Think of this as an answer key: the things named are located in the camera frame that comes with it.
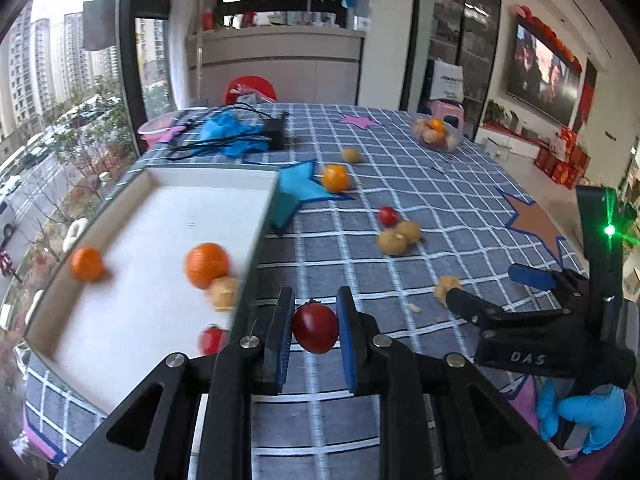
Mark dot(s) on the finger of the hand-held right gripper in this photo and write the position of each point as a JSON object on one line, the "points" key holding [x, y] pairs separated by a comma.
{"points": [[530, 276], [467, 302]]}

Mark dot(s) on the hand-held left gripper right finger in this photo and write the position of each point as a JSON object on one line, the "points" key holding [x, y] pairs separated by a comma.
{"points": [[346, 340]]}

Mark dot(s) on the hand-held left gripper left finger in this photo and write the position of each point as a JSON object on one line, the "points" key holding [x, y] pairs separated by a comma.
{"points": [[284, 340]]}

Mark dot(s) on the yellow-brown round fruit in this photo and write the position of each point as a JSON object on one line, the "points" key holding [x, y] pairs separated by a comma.
{"points": [[223, 294], [411, 231], [392, 242], [446, 287]]}

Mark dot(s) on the red cherry tomato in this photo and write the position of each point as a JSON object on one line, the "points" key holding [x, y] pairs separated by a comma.
{"points": [[387, 216], [212, 340], [315, 327]]}

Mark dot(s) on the small orange mandarin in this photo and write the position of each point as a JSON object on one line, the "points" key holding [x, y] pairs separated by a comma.
{"points": [[87, 263], [207, 265], [335, 177]]}

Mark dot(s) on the white cardboard box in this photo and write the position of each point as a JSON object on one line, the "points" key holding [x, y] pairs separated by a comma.
{"points": [[150, 220]]}

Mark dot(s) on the person's right hand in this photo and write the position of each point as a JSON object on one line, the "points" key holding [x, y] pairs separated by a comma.
{"points": [[595, 410]]}

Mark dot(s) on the stack of red gift boxes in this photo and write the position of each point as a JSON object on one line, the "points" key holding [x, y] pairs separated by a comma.
{"points": [[560, 165]]}

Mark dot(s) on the white step stool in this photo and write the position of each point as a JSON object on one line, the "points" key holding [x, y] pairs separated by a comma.
{"points": [[496, 149]]}

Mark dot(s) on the low television console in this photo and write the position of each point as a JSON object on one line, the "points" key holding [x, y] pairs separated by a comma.
{"points": [[522, 135]]}

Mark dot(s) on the glass bowl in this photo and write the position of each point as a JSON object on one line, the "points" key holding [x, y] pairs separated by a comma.
{"points": [[452, 143]]}

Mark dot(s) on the green potted plant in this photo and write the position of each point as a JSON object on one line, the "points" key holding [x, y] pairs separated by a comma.
{"points": [[495, 110]]}

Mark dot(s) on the pale peeled citrus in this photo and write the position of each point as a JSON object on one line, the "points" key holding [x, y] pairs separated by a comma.
{"points": [[427, 135]]}

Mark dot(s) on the large orange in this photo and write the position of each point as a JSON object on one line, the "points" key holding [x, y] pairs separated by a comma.
{"points": [[437, 125]]}

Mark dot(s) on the yellow round fruit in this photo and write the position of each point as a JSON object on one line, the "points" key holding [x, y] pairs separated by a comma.
{"points": [[351, 155]]}

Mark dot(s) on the pink plastic stool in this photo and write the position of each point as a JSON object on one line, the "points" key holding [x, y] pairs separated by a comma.
{"points": [[447, 110]]}

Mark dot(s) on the black power adapter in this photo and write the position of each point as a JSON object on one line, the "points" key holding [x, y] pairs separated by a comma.
{"points": [[276, 132]]}

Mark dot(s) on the white shopping bag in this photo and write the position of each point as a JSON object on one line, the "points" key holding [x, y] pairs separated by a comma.
{"points": [[447, 80]]}

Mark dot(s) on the pink plastic basin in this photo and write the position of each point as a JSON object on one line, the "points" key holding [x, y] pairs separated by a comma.
{"points": [[150, 132]]}

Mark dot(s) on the crumpled plastic bag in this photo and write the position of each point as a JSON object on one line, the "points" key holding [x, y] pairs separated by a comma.
{"points": [[246, 95]]}

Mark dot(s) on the red plastic stool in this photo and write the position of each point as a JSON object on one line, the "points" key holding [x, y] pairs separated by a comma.
{"points": [[255, 84]]}

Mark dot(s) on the glass door cabinet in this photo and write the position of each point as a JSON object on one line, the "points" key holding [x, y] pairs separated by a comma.
{"points": [[465, 25]]}

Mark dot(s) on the white counter cabinet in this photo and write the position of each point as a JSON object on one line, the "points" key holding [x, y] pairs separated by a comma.
{"points": [[275, 60]]}

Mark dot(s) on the red jar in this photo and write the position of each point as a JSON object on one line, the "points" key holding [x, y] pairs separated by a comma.
{"points": [[207, 21]]}

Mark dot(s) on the grey hanging cloth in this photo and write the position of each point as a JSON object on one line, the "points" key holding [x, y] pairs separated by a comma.
{"points": [[100, 25]]}

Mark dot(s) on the red wall hanging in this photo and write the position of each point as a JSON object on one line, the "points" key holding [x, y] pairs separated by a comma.
{"points": [[587, 95]]}

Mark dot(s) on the wall television screen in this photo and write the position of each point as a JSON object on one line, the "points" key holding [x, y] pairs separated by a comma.
{"points": [[545, 80]]}

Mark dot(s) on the red wall garland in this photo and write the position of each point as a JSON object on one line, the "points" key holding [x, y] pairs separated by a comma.
{"points": [[550, 35]]}

